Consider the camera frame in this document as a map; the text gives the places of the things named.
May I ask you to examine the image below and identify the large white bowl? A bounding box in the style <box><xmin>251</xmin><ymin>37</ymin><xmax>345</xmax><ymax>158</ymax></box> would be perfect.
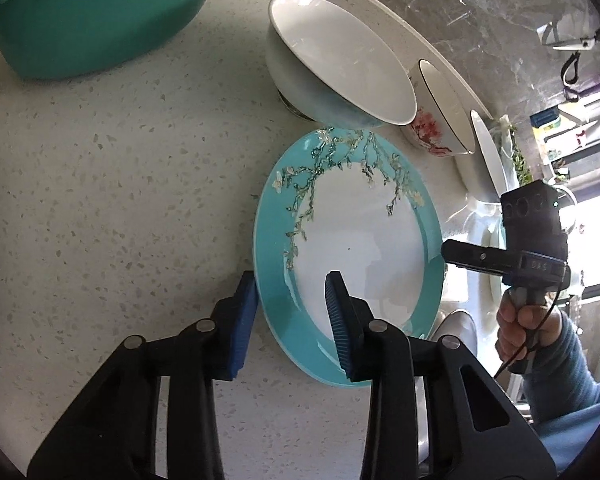
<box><xmin>265</xmin><ymin>0</ymin><xmax>418</xmax><ymax>131</ymax></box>

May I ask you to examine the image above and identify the white plate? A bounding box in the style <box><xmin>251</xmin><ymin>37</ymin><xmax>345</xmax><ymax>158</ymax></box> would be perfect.
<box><xmin>455</xmin><ymin>109</ymin><xmax>508</xmax><ymax>206</ymax></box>

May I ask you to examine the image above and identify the teal plastic basin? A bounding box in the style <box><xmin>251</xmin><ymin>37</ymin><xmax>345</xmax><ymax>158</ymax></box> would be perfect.
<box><xmin>0</xmin><ymin>0</ymin><xmax>233</xmax><ymax>81</ymax></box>

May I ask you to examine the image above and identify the bag of green vegetables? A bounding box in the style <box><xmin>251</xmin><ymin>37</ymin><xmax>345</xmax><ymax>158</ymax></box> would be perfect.
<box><xmin>500</xmin><ymin>117</ymin><xmax>533</xmax><ymax>186</ymax></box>

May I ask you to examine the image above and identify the teal floral plate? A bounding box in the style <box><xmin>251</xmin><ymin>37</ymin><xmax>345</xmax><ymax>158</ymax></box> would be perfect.
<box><xmin>252</xmin><ymin>127</ymin><xmax>445</xmax><ymax>389</ymax></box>

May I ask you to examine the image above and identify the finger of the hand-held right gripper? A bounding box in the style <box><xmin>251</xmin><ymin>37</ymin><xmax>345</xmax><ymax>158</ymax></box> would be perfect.
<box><xmin>441</xmin><ymin>239</ymin><xmax>518</xmax><ymax>277</ymax></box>

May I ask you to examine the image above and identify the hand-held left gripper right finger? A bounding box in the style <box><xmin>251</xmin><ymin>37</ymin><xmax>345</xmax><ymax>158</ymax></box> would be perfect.
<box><xmin>324</xmin><ymin>270</ymin><xmax>555</xmax><ymax>480</ymax></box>

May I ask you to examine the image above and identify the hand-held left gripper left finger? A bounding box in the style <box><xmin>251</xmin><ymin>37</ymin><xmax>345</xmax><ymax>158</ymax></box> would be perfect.
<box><xmin>27</xmin><ymin>270</ymin><xmax>259</xmax><ymax>480</ymax></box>

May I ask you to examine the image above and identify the person's right hand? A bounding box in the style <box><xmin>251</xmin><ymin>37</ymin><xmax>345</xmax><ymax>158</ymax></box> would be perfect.
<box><xmin>496</xmin><ymin>292</ymin><xmax>563</xmax><ymax>366</ymax></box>

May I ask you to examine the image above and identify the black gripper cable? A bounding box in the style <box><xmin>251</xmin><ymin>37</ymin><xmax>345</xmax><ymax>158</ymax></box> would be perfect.
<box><xmin>492</xmin><ymin>285</ymin><xmax>565</xmax><ymax>381</ymax></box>

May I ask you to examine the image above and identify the blue and yellow sponge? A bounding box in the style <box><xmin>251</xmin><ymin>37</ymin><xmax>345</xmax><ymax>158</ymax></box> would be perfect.
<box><xmin>530</xmin><ymin>109</ymin><xmax>562</xmax><ymax>129</ymax></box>

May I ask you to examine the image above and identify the white bowl with red flowers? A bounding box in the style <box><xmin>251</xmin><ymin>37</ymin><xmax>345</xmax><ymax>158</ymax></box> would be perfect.
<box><xmin>400</xmin><ymin>58</ymin><xmax>477</xmax><ymax>158</ymax></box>

